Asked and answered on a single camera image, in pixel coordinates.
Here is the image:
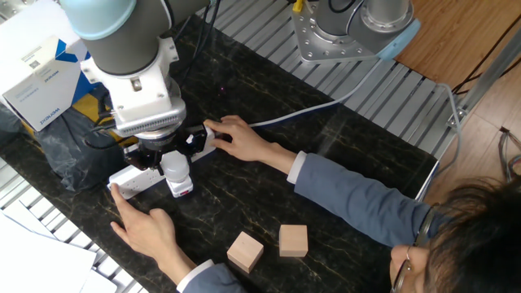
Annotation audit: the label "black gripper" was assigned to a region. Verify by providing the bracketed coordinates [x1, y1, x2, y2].
[123, 125, 209, 177]

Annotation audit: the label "white LED bulb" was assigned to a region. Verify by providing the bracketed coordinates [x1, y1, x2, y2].
[159, 150, 191, 184]

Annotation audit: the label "white plug-in bulb holder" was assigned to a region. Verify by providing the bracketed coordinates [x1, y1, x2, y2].
[165, 177, 195, 199]

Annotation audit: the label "white power strip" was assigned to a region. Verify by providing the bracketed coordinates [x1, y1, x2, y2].
[106, 125, 217, 201]

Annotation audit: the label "person's right hand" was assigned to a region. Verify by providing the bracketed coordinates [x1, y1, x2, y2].
[203, 115, 282, 164]

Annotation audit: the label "person's left hand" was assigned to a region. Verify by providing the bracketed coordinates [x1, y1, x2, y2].
[108, 181, 185, 266]

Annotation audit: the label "black wrapped package yellow tape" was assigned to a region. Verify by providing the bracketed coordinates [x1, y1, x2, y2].
[0, 87, 139, 193]

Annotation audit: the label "wooden cube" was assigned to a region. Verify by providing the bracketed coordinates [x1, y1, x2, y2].
[278, 224, 309, 258]
[226, 230, 265, 273]

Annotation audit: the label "left arm in blue-grey sleeve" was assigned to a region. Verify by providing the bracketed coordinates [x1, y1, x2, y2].
[156, 242, 249, 293]

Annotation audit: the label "arm in blue-grey sleeve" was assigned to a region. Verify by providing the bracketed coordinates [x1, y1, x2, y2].
[156, 242, 249, 293]
[260, 142, 449, 248]

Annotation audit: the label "white and blue cardboard box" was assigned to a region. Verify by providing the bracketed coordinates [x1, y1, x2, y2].
[0, 0, 99, 133]

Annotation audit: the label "white paper sheets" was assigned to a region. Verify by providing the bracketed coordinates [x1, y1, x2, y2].
[0, 201, 150, 293]

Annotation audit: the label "silver robot mounting plate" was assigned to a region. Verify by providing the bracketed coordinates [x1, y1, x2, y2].
[291, 0, 386, 65]

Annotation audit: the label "right arm in blue-grey sleeve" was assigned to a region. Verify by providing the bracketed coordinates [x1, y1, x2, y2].
[260, 142, 449, 248]

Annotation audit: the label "thin metal-framed eyeglasses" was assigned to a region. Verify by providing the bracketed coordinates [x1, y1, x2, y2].
[389, 203, 443, 293]

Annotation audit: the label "person's dark-haired head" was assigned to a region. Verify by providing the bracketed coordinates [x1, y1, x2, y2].
[388, 177, 521, 293]

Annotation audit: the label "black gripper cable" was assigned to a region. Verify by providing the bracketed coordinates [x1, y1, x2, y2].
[82, 0, 223, 151]

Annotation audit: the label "black looped base cable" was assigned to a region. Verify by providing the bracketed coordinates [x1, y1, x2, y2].
[327, 0, 360, 15]

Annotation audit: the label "aluminium frame post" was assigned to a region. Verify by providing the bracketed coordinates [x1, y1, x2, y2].
[445, 35, 521, 130]

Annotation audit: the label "thin black floor cables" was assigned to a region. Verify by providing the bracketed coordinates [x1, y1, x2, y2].
[450, 11, 521, 95]

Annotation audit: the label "grey wire bundle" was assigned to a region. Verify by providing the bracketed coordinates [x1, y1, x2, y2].
[498, 125, 521, 183]

